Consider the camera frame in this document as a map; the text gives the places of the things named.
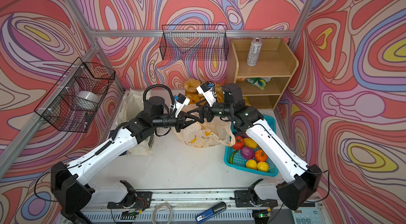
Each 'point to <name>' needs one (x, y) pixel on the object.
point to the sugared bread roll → (191, 85)
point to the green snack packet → (260, 82)
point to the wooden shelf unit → (263, 66)
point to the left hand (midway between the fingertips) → (197, 119)
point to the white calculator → (307, 213)
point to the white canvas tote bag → (131, 104)
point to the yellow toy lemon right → (263, 166)
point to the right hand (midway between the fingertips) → (194, 112)
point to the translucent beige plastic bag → (217, 131)
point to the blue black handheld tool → (215, 210)
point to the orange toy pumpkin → (260, 156)
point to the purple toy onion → (248, 153)
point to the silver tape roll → (86, 100)
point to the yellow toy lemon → (251, 164)
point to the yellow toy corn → (250, 143)
